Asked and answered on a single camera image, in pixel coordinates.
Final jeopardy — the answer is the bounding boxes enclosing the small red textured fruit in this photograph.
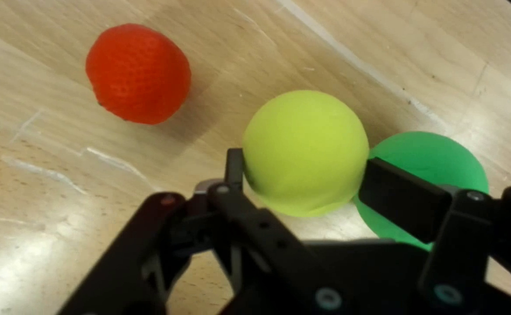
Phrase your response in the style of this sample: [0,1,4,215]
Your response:
[84,22,195,126]

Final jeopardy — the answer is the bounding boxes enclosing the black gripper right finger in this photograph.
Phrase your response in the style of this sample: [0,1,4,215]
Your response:
[357,155,511,315]

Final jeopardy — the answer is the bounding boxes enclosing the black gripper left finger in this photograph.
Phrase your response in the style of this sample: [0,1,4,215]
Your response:
[56,147,350,315]

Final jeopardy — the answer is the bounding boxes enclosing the green smooth ball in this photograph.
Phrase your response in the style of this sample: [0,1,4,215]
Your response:
[354,129,492,252]

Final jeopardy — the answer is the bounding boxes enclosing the yellow-green smooth ball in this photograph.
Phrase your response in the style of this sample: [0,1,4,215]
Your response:
[242,87,371,218]

